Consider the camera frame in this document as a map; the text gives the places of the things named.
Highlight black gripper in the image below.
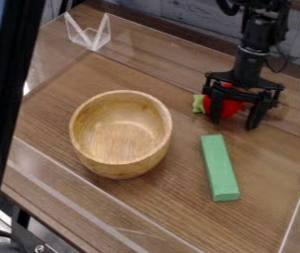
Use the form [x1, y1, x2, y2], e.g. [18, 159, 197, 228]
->
[201, 45, 284, 130]

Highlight red plush strawberry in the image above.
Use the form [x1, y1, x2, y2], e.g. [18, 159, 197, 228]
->
[192, 81, 245, 120]

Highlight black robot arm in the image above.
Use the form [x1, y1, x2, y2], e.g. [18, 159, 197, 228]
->
[201, 0, 291, 130]

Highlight green rectangular block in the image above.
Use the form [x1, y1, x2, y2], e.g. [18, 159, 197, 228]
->
[200, 134, 240, 202]

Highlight wooden bowl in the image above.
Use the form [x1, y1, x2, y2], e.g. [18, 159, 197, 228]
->
[67, 90, 172, 179]

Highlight black vertical post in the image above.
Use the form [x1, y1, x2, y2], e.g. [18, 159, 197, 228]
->
[0, 0, 47, 231]

